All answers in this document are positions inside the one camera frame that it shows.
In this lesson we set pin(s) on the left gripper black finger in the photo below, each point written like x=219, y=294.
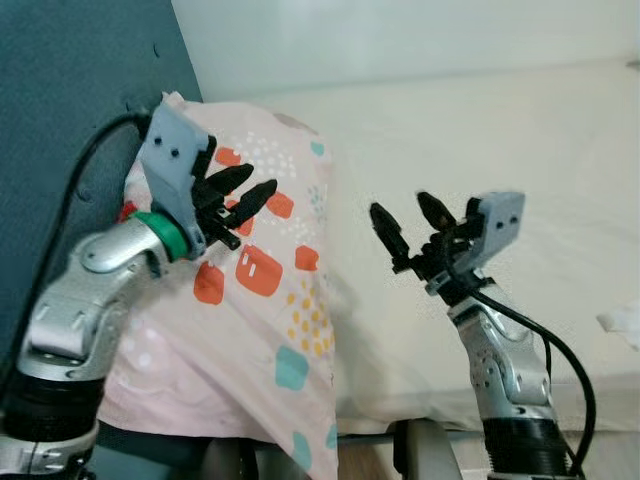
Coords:
x=232, y=180
x=252, y=200

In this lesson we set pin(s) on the crumpled white tissue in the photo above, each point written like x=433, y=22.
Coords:
x=620, y=325

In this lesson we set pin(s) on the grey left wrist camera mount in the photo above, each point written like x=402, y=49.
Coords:
x=170, y=160

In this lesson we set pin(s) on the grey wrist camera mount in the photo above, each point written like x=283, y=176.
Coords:
x=500, y=225
x=170, y=160

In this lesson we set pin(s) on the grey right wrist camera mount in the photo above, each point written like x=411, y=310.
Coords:
x=500, y=225

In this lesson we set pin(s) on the pink patterned pillow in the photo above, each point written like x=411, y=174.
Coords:
x=260, y=370

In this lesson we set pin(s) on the blue fabric headboard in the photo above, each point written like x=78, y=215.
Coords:
x=60, y=80

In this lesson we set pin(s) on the grey robot leg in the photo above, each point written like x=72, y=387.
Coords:
x=425, y=455

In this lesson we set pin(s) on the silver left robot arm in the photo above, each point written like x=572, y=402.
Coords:
x=80, y=310

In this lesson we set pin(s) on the mattress with beige sheet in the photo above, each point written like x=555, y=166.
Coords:
x=480, y=130

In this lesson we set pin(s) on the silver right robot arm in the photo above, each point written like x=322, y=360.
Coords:
x=505, y=370

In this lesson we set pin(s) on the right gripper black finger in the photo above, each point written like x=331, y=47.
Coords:
x=388, y=232
x=436, y=213

